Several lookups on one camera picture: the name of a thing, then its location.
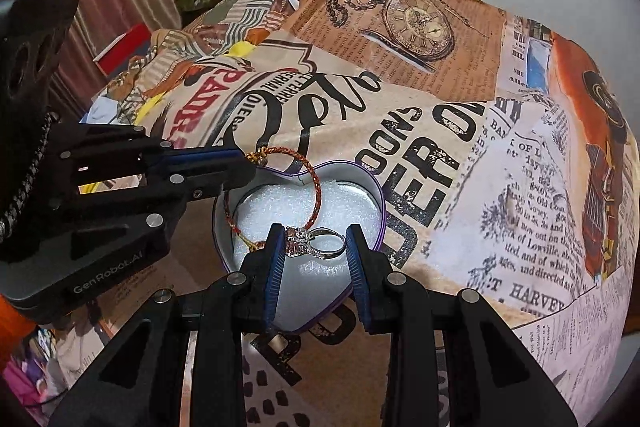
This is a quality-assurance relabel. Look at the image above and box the newspaper print blanket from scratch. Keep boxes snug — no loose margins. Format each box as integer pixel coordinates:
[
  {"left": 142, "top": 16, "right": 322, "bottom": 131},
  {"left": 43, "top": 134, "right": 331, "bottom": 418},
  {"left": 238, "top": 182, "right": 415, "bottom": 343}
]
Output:
[{"left": 80, "top": 0, "right": 633, "bottom": 427}]

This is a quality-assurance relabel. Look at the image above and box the red gold braided bangle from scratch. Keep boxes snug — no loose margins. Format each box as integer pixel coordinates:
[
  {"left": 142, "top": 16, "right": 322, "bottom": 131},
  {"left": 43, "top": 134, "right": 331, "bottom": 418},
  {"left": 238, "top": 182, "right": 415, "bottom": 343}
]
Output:
[{"left": 222, "top": 146, "right": 322, "bottom": 253}]

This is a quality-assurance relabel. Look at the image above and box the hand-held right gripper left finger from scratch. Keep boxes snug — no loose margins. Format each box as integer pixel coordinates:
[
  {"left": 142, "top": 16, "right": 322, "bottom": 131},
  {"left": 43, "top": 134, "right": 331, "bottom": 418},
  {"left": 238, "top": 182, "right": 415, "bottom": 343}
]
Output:
[{"left": 47, "top": 223, "right": 288, "bottom": 427}]

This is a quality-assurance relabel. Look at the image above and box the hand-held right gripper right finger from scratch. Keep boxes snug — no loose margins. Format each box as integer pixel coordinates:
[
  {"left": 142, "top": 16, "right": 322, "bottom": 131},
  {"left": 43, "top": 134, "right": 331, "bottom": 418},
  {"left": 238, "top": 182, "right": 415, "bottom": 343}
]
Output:
[{"left": 344, "top": 223, "right": 581, "bottom": 427}]

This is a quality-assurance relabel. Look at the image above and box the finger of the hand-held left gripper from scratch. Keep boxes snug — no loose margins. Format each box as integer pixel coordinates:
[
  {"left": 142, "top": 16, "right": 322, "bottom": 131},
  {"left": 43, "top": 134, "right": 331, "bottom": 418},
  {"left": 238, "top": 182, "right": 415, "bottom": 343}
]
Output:
[
  {"left": 50, "top": 123, "right": 247, "bottom": 188},
  {"left": 50, "top": 163, "right": 258, "bottom": 269}
]

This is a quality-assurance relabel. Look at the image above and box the red box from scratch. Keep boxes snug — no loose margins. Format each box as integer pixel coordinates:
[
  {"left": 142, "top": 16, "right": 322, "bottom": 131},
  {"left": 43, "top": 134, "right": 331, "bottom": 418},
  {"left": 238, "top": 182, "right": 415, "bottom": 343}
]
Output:
[{"left": 92, "top": 24, "right": 151, "bottom": 78}]

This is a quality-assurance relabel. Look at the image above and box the heart-shaped purple tin box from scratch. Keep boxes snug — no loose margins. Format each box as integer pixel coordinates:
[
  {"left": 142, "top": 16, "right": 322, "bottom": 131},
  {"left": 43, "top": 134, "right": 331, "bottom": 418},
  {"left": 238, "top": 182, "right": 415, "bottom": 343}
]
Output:
[{"left": 211, "top": 161, "right": 386, "bottom": 335}]

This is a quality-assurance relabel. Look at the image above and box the silver gemstone ring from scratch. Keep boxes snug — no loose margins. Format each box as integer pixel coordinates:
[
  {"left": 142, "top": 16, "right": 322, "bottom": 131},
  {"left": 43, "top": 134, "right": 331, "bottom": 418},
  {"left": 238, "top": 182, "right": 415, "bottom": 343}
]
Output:
[{"left": 285, "top": 227, "right": 347, "bottom": 260}]

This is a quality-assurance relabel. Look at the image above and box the yellow sheet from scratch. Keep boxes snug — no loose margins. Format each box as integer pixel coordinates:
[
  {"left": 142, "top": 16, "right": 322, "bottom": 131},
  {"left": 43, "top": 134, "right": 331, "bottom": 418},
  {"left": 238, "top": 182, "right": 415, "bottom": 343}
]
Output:
[{"left": 227, "top": 39, "right": 262, "bottom": 58}]

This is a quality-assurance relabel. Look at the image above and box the purple patterned cloth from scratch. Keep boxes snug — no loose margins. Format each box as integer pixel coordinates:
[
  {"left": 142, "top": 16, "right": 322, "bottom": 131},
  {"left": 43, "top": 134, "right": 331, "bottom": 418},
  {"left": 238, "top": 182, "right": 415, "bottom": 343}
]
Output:
[{"left": 0, "top": 327, "right": 101, "bottom": 427}]

